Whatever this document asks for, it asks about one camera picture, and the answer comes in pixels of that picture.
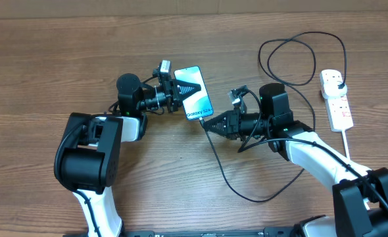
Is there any Galaxy S24+ smartphone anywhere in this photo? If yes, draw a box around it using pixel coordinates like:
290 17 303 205
174 66 214 120

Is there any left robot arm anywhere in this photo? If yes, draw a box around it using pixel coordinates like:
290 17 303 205
54 72 205 236

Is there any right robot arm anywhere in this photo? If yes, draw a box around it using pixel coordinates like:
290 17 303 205
200 83 388 236

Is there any white charger plug adapter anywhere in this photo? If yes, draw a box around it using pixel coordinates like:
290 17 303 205
322 81 348 99

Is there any white power strip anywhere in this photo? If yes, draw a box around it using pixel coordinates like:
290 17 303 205
318 68 354 133

